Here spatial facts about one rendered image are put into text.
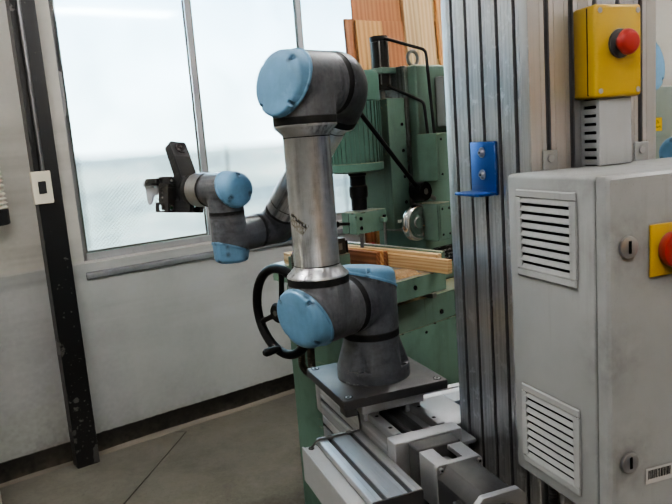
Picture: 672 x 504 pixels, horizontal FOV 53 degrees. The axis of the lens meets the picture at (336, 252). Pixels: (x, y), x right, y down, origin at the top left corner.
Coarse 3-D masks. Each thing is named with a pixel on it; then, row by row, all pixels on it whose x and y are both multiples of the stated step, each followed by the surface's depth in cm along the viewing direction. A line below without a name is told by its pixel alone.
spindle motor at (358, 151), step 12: (372, 72) 206; (372, 84) 206; (372, 96) 206; (372, 108) 207; (360, 120) 206; (372, 120) 207; (348, 132) 206; (360, 132) 206; (348, 144) 207; (360, 144) 206; (372, 144) 209; (336, 156) 209; (348, 156) 208; (360, 156) 207; (372, 156) 209; (336, 168) 210; (348, 168) 208; (360, 168) 208; (372, 168) 209
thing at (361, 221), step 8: (368, 208) 224; (376, 208) 222; (384, 208) 221; (344, 216) 217; (352, 216) 214; (360, 216) 214; (368, 216) 216; (376, 216) 219; (352, 224) 215; (360, 224) 214; (368, 224) 217; (376, 224) 219; (344, 232) 218; (352, 232) 215; (360, 232) 215; (368, 232) 217
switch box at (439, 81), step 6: (438, 78) 219; (438, 84) 220; (444, 84) 218; (438, 90) 220; (444, 90) 218; (438, 96) 220; (444, 96) 219; (438, 102) 221; (444, 102) 219; (438, 108) 221; (444, 108) 219; (438, 114) 222; (444, 114) 220; (438, 120) 222; (444, 120) 220
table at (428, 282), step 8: (288, 264) 228; (424, 272) 198; (432, 272) 197; (400, 280) 189; (408, 280) 190; (416, 280) 192; (424, 280) 195; (432, 280) 197; (440, 280) 199; (400, 288) 188; (408, 288) 190; (416, 288) 192; (424, 288) 195; (432, 288) 197; (440, 288) 199; (400, 296) 189; (408, 296) 191; (416, 296) 193
